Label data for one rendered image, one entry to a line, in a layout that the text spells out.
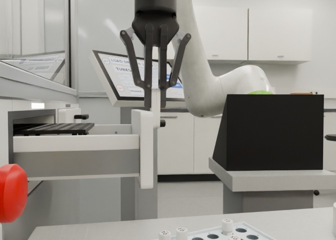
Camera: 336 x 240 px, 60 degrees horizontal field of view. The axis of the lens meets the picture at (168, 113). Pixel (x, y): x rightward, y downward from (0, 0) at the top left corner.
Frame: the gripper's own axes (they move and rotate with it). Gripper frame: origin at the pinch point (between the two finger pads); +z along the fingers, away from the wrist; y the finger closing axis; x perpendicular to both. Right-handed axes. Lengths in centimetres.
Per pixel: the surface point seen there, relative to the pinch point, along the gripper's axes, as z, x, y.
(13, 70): -5.1, -10.0, -20.4
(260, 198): 24.1, 20.1, 31.0
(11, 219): 7.3, -30.9, -13.7
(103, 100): -5, 172, -17
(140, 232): 17.2, -11.6, -3.4
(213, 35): -95, 322, 119
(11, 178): 4.5, -31.0, -13.6
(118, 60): -23, 93, -6
